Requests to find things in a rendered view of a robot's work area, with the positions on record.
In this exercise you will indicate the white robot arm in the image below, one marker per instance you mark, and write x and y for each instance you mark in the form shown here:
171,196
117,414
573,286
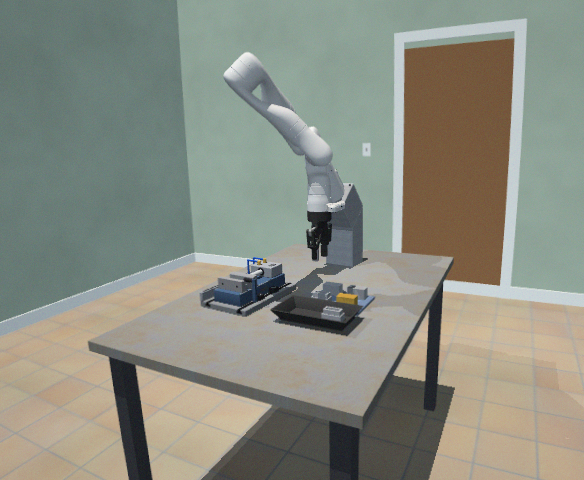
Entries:
243,76

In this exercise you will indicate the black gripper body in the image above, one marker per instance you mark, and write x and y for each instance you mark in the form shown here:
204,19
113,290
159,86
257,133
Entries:
319,220

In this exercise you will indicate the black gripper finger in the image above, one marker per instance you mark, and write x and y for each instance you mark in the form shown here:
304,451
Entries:
315,247
325,241

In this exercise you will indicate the yellow rectangular block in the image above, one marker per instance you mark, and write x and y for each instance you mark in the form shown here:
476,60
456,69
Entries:
347,298

